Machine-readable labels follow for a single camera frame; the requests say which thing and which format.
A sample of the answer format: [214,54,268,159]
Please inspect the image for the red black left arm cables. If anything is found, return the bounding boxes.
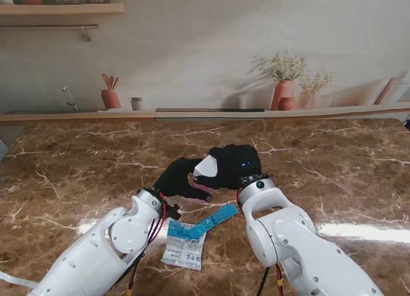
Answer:
[124,193,170,296]

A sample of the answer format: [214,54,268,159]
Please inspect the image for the blue plastic bag clip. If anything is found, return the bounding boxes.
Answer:
[188,203,238,241]

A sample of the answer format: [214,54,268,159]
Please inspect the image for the terracotta vase with flowers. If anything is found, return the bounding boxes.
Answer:
[256,51,307,111]

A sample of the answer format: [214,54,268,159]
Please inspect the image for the blue white seasoning bag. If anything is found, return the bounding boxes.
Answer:
[160,219,208,271]

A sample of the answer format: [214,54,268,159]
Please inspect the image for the metal hanging rail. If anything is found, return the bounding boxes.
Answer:
[0,23,99,42]

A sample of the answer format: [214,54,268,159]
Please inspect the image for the terracotta utensil pot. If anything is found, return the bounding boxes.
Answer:
[101,73,122,110]

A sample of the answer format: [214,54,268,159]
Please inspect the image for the red black arm cables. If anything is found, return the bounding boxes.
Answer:
[236,190,286,296]
[124,193,170,296]

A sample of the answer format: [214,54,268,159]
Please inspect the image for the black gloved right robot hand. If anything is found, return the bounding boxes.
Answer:
[193,144,262,191]

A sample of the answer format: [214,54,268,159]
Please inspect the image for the metal faucet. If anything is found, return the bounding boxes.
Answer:
[62,86,79,111]

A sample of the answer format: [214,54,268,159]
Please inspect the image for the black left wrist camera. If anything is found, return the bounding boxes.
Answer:
[166,203,182,220]

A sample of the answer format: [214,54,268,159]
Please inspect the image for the pink seasoning bottle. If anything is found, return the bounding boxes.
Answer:
[188,177,216,203]

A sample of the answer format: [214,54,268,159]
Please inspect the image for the wooden wall shelf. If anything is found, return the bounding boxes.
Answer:
[0,3,125,18]

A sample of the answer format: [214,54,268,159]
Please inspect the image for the white square bottle cap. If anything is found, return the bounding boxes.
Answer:
[192,156,218,177]

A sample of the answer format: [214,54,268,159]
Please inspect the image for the small round terracotta pot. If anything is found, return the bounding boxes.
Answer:
[277,96,297,111]

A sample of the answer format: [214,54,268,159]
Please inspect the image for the pale vase with flowers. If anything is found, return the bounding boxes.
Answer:
[297,72,334,110]

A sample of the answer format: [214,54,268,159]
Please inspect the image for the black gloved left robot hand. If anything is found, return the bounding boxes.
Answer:
[153,157,214,203]

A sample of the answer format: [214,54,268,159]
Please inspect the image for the red black right arm cables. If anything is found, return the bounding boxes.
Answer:
[236,190,286,296]

